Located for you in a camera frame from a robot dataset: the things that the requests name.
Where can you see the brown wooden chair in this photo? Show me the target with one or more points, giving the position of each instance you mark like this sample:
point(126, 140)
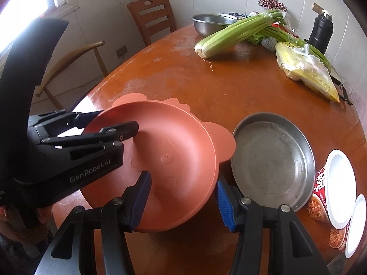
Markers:
point(152, 17)

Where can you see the red instant noodle bowl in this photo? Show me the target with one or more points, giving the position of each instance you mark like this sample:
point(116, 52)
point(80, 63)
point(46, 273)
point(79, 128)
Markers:
point(354, 229)

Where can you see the black folding frame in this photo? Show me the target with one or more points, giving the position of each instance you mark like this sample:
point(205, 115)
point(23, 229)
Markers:
point(342, 88)

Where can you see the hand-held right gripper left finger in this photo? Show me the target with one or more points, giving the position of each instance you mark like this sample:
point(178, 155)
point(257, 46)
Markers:
point(143, 192)

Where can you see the orange round bowl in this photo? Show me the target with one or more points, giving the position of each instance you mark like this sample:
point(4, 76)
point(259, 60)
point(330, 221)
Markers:
point(169, 160)

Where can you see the blue patterned bowl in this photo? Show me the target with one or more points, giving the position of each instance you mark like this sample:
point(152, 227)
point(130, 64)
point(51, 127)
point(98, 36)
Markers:
point(238, 15)

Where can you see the light wooden armchair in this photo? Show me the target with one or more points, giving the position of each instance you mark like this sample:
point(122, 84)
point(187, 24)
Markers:
point(86, 54)

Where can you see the white foam fruit net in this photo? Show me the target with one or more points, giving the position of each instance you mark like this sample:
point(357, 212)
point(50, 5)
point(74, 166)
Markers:
point(268, 44)

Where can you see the window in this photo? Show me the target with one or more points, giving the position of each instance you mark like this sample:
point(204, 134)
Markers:
point(25, 0)

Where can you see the white bowl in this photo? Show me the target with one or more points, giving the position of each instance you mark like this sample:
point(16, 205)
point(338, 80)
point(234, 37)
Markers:
point(341, 183)

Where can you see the red food packet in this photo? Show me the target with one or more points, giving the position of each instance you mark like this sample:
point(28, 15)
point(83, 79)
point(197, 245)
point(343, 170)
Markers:
point(282, 27)

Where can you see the orange plate with ears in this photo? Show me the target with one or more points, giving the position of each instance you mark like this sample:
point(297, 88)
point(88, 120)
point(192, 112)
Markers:
point(220, 140)

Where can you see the celery bunch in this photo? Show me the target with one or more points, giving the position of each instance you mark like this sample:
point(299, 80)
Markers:
point(235, 34)

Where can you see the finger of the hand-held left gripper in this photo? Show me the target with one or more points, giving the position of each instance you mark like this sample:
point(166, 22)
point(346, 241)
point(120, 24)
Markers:
point(114, 133)
point(71, 119)

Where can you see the steel basin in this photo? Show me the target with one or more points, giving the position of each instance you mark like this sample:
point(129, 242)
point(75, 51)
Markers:
point(212, 24)

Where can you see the person's left forearm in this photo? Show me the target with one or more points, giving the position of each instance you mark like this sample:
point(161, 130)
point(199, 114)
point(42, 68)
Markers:
point(25, 63)

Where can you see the black thermos bottle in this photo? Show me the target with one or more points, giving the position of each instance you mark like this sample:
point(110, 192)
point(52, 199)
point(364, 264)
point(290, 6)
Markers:
point(321, 34)

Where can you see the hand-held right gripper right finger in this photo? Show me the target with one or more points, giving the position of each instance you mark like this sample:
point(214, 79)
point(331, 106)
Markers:
point(225, 203)

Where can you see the steel plate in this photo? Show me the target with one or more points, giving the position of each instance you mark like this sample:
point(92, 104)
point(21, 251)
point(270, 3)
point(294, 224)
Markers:
point(272, 160)

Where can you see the bag of yellow noodles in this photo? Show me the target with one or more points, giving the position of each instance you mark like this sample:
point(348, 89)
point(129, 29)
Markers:
point(306, 71)

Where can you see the wall socket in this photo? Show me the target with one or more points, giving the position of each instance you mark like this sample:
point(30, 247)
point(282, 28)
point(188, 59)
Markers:
point(121, 51)

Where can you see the green vegetable stalks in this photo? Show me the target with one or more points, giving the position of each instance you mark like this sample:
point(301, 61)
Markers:
point(289, 38)

